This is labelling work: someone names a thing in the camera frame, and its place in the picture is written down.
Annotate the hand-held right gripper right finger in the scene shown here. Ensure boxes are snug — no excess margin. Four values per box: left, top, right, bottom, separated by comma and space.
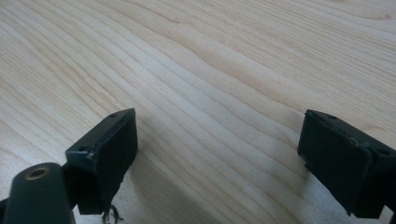
296, 108, 396, 219

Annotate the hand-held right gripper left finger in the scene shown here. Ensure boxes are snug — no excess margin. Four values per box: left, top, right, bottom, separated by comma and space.
64, 107, 139, 217

